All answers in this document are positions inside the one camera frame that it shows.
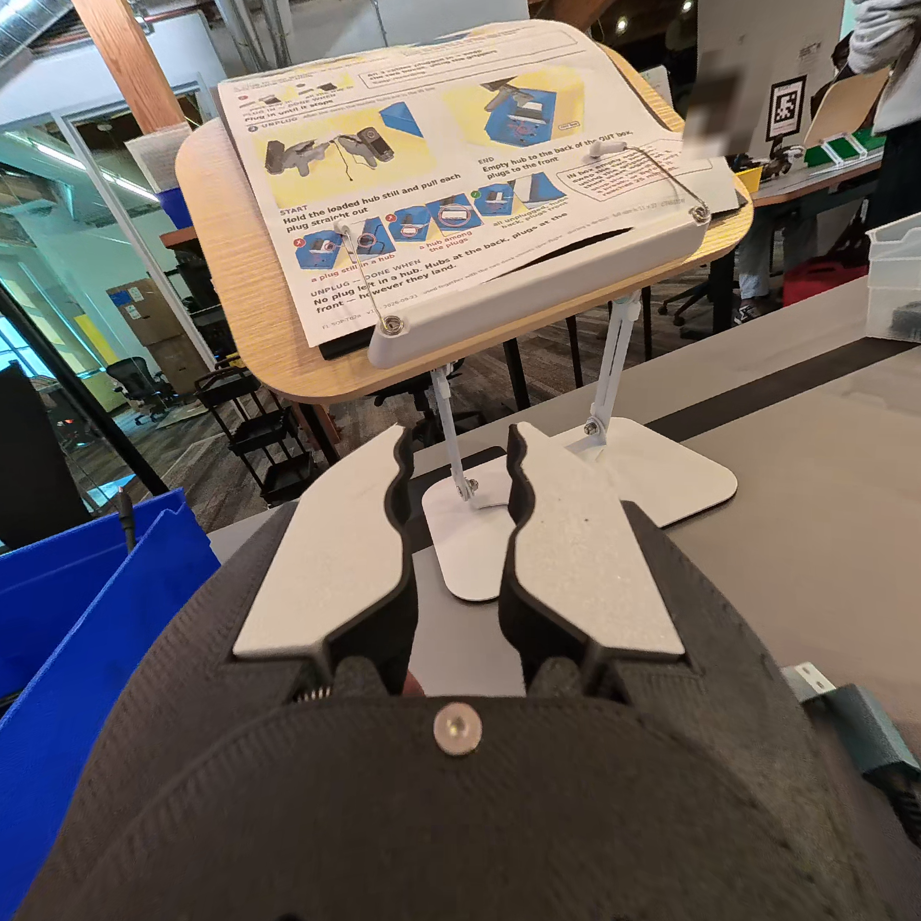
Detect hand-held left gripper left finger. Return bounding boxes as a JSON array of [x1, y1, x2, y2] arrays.
[[232, 425, 418, 692]]

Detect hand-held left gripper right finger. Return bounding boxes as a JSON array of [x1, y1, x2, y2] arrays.
[[498, 422, 687, 692]]

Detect blue plastic bin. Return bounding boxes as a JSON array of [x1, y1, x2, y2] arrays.
[[0, 488, 223, 921]]

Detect clear plastic bin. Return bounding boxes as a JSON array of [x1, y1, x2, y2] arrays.
[[864, 213, 921, 346]]

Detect white stand base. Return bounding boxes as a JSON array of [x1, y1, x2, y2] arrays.
[[421, 288, 739, 604]]

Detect black metal rack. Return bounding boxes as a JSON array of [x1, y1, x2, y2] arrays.
[[195, 363, 325, 508]]

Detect instruction sheet on stand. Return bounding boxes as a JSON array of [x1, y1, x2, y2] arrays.
[[175, 41, 755, 405]]

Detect black office chair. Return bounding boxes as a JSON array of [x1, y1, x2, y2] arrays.
[[104, 356, 185, 425]]

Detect red plastic bin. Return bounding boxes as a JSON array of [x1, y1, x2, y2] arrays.
[[782, 257, 870, 307]]

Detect wooden work table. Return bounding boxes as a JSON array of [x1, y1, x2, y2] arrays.
[[713, 137, 886, 332]]

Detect green plastic bin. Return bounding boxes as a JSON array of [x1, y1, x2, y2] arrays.
[[803, 127, 886, 168]]

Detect printed tag board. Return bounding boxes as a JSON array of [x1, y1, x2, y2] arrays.
[[766, 75, 810, 142]]

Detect wooden column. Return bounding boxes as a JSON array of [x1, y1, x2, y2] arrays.
[[72, 0, 188, 133]]

